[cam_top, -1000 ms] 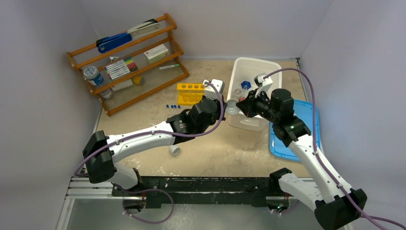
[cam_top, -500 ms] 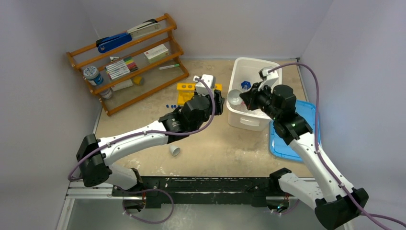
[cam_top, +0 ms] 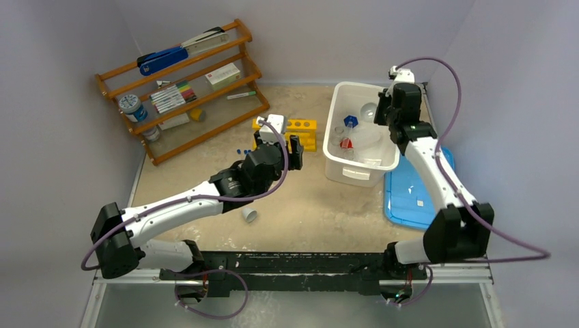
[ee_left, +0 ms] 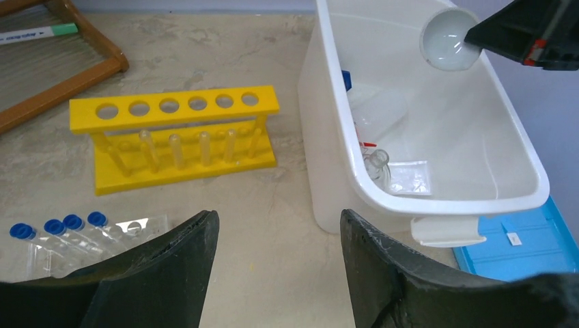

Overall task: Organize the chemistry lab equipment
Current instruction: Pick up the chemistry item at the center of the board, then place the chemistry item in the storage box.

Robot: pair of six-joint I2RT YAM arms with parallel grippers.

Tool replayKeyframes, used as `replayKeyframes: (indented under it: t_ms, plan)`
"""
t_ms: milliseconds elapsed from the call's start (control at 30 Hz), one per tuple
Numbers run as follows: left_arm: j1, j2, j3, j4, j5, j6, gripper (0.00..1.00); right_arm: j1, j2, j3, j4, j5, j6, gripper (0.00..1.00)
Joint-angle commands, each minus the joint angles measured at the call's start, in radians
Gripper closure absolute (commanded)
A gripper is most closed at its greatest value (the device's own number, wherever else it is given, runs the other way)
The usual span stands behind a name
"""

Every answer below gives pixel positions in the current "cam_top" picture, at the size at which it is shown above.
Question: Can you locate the white ceramic dish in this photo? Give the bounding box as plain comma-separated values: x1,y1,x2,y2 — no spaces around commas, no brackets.
360,102,378,123

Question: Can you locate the yellow test tube rack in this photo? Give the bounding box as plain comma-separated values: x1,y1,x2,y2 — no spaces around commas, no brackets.
251,114,317,152

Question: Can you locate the red nozzle wash bottle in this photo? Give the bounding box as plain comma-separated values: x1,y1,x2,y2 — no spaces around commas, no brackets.
339,129,382,150

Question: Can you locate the blue base glass cylinder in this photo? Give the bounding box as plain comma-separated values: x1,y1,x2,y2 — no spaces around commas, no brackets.
343,115,359,138

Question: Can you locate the white plastic bin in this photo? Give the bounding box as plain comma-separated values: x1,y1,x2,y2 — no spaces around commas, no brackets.
322,81,400,187

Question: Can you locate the small glass beaker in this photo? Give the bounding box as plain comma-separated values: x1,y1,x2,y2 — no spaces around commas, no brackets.
330,126,345,147

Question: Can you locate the blue plastic lid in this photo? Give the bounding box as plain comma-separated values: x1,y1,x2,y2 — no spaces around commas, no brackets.
384,156,436,231

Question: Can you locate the clear plastic packet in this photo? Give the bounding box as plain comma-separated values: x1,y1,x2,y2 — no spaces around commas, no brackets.
361,157,382,167

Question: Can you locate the glass conical flask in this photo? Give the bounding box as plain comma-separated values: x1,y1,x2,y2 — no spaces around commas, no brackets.
340,148,356,161

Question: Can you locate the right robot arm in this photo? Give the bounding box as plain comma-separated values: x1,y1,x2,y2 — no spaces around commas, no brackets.
374,83,494,278

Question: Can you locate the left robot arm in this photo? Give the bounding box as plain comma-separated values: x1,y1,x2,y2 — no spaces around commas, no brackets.
81,135,304,279

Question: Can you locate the green white marker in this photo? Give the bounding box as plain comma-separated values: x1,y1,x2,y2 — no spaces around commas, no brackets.
226,91,256,100

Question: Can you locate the yellow sponge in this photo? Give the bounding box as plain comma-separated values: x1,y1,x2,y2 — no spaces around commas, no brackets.
189,108,206,122

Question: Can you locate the white flat box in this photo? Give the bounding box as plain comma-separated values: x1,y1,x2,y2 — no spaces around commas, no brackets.
158,113,190,131

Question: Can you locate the white green box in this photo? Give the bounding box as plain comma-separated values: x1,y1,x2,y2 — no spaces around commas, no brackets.
205,63,242,91

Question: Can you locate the coloured marker pack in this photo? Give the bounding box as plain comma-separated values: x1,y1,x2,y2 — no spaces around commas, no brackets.
149,80,197,114

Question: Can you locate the wooden shelf rack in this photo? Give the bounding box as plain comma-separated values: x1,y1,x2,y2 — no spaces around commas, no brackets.
95,18,270,166

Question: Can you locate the small clear jar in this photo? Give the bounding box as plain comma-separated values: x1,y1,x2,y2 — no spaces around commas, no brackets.
142,126,160,142

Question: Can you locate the small white clip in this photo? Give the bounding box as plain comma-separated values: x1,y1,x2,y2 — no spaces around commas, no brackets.
156,81,171,88

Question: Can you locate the blue lid jar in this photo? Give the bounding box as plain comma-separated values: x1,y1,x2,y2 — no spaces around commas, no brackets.
118,94,148,123

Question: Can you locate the blue grey stapler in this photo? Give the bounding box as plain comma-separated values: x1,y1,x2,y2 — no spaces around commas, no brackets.
137,27,229,76

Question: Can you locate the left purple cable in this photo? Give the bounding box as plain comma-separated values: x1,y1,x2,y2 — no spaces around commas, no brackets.
81,119,290,271

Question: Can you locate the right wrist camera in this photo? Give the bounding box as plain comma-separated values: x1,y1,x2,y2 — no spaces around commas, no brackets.
389,66,415,89

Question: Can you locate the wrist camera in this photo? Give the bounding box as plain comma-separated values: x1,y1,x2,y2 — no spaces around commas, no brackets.
255,114,287,144
389,66,415,89

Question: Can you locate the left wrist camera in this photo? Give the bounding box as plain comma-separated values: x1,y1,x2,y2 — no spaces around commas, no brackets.
255,114,287,144

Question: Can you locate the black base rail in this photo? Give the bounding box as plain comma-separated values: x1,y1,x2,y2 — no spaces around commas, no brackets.
160,251,427,297

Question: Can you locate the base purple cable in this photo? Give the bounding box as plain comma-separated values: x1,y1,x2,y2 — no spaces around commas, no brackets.
173,269,250,320

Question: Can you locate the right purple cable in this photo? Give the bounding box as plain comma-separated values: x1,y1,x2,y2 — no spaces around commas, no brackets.
394,57,551,309

